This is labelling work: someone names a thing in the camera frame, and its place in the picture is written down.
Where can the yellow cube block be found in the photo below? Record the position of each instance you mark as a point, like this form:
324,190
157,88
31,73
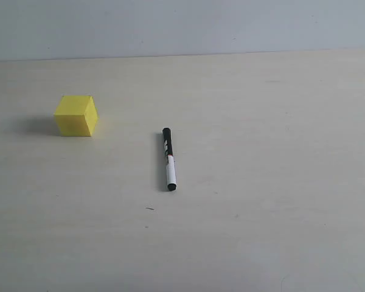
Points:
76,116

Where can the black and white marker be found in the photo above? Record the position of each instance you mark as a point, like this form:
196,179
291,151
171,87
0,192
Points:
169,158

